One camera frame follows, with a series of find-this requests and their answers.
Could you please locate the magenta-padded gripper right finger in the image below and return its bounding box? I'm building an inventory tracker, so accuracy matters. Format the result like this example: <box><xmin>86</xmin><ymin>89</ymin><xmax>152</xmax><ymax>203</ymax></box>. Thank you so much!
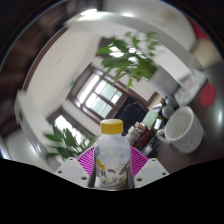
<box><xmin>128</xmin><ymin>146</ymin><xmax>170</xmax><ymax>190</ymax></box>

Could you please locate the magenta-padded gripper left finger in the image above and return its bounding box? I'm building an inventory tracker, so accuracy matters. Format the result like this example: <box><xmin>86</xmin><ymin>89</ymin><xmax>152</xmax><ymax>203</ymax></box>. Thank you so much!
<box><xmin>54</xmin><ymin>146</ymin><xmax>98</xmax><ymax>188</ymax></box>

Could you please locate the clear yellow-capped drink bottle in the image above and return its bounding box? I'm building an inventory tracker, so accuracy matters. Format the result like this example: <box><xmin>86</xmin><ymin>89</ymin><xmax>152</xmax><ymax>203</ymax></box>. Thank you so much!
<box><xmin>94</xmin><ymin>118</ymin><xmax>132</xmax><ymax>190</ymax></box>

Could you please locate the leafy plant in white pot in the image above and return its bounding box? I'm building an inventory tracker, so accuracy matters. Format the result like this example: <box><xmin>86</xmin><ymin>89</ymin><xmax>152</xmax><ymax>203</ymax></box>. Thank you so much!
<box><xmin>43</xmin><ymin>122</ymin><xmax>96</xmax><ymax>161</ymax></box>
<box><xmin>96</xmin><ymin>31</ymin><xmax>181</xmax><ymax>98</ymax></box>

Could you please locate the brown box of jars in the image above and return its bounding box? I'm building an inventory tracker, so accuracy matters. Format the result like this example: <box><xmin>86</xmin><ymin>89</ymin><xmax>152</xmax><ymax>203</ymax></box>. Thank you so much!
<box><xmin>126</xmin><ymin>121</ymin><xmax>156</xmax><ymax>149</ymax></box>

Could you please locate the dark-framed window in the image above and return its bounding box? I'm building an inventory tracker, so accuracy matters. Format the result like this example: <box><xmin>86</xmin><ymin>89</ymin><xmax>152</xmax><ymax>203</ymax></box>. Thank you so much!
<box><xmin>46</xmin><ymin>106</ymin><xmax>91</xmax><ymax>144</ymax></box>

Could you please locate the white speckled mug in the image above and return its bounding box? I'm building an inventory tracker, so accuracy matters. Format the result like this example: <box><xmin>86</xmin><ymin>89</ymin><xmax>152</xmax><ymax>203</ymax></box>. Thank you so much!
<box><xmin>156</xmin><ymin>105</ymin><xmax>204</xmax><ymax>154</ymax></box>

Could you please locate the green folded cloth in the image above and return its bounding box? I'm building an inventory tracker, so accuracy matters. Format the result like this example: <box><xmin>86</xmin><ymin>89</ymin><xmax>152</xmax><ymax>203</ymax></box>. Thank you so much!
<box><xmin>142</xmin><ymin>109</ymin><xmax>159</xmax><ymax>129</ymax></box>

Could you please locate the grey foam-tipped microphone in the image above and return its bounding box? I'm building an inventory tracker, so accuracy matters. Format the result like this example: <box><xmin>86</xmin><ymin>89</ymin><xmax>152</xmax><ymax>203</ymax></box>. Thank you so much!
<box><xmin>165</xmin><ymin>94</ymin><xmax>179</xmax><ymax>108</ymax></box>
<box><xmin>161</xmin><ymin>104</ymin><xmax>175</xmax><ymax>120</ymax></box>

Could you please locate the dark wooden glazed door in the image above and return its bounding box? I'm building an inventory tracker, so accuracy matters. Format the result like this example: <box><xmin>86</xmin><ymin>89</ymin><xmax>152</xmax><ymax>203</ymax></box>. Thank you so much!
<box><xmin>68</xmin><ymin>63</ymin><xmax>129</xmax><ymax>126</ymax></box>

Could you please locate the white printed paper sheet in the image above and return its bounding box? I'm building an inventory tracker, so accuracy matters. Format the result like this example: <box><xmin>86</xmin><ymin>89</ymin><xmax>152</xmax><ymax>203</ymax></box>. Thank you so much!
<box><xmin>174</xmin><ymin>69</ymin><xmax>208</xmax><ymax>106</ymax></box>

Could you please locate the flat round red coaster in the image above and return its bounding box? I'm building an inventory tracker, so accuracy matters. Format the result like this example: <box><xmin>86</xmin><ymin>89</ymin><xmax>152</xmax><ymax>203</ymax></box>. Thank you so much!
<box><xmin>199</xmin><ymin>82</ymin><xmax>218</xmax><ymax>108</ymax></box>

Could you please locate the red carpeted staircase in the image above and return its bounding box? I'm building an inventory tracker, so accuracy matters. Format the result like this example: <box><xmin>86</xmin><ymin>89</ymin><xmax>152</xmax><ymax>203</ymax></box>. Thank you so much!
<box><xmin>189</xmin><ymin>19</ymin><xmax>212</xmax><ymax>42</ymax></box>

